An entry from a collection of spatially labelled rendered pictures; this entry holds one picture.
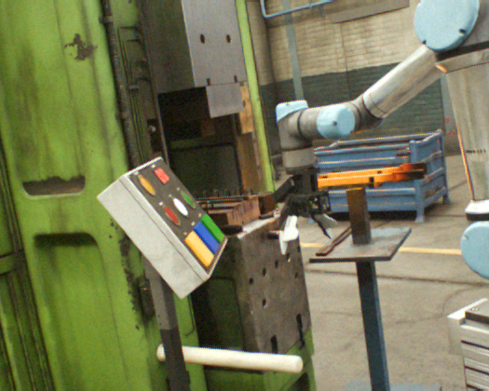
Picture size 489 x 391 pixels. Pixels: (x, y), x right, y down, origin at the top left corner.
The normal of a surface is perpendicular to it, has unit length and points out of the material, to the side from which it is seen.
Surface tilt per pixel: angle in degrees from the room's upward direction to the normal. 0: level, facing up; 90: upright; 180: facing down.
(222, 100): 90
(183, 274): 90
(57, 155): 89
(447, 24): 83
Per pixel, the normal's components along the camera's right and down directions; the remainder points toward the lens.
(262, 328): 0.86, -0.05
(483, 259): -0.70, 0.35
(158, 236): -0.08, 0.17
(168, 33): -0.49, 0.22
